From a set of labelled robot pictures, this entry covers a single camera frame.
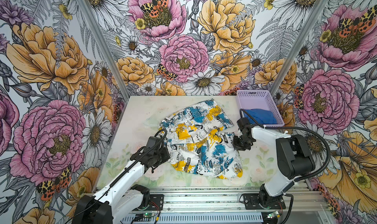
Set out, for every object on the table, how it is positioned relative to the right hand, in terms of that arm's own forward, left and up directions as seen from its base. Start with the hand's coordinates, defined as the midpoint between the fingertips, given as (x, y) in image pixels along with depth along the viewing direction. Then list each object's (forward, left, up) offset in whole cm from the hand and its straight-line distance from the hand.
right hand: (236, 151), depth 92 cm
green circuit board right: (-32, -12, -1) cm, 34 cm away
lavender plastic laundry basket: (+43, -28, 0) cm, 52 cm away
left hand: (-6, +41, +4) cm, 41 cm away
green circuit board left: (-31, +49, 0) cm, 58 cm away
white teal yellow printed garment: (+6, +23, +1) cm, 24 cm away
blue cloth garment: (+22, -21, +5) cm, 31 cm away
